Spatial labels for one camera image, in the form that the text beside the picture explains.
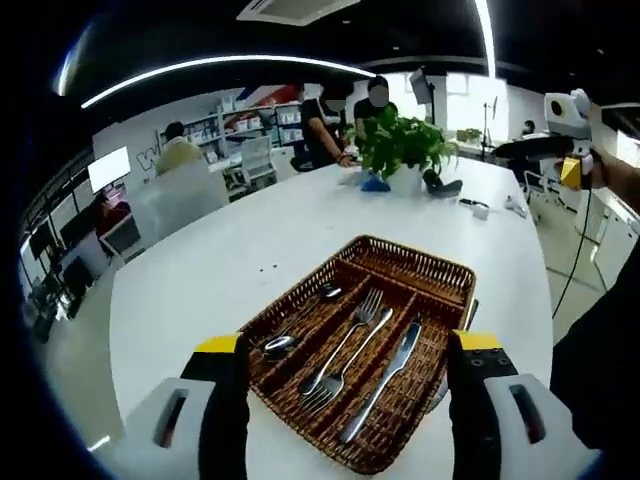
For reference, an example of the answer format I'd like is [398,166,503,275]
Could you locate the white monitor screen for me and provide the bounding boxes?
[87,146,132,191]

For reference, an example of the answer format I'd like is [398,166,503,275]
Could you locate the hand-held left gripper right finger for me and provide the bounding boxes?
[446,327,604,480]

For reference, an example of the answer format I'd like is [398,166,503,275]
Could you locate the white ceiling light strip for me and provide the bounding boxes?
[472,0,499,79]
[79,55,382,109]

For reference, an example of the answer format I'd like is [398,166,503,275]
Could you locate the small white charger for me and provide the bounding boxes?
[458,198,494,221]

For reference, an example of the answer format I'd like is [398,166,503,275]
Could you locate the white mesh office chair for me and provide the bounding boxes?
[239,135,276,189]

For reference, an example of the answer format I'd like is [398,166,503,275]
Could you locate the person's right hand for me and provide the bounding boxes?
[582,147,614,190]

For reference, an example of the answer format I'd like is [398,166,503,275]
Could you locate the silver fork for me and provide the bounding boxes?
[298,287,386,397]
[298,307,395,417]

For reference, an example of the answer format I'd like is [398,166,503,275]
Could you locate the ceiling air conditioner vent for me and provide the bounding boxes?
[235,0,362,26]

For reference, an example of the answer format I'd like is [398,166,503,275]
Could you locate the grey white chair back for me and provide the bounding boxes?
[97,217,141,264]

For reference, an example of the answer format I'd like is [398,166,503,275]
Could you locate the black curved object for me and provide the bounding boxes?
[422,169,464,199]

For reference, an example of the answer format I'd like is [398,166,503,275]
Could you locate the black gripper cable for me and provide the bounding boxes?
[549,187,594,324]

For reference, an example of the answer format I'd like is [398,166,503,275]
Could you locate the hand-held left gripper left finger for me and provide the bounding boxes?
[112,333,251,480]

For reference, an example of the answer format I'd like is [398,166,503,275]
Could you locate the black tripod with monitor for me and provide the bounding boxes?
[408,67,439,124]

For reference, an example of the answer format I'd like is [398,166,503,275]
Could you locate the person's black clothing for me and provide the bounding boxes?
[549,239,640,451]

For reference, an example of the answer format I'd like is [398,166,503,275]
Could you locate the silver spoon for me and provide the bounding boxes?
[272,282,345,346]
[259,319,311,361]

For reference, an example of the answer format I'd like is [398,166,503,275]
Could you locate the frosted desk partition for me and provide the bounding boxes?
[133,162,229,246]

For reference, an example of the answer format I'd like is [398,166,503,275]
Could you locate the thin black light stand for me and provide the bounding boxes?
[482,94,500,161]

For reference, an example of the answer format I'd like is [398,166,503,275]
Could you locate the silver knife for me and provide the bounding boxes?
[429,298,481,411]
[339,321,424,445]

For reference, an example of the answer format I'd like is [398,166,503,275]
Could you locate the brown wicker utensil storage tray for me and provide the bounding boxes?
[234,234,477,475]

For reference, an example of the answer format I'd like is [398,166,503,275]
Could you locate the white storage shelf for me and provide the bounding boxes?
[159,92,306,161]

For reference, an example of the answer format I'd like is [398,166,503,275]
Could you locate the green potted plant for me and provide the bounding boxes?
[347,107,460,197]

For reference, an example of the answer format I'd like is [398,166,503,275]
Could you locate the black computer monitor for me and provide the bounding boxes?
[59,209,99,251]

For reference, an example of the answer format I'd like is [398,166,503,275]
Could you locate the small blue object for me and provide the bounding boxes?
[360,172,392,194]

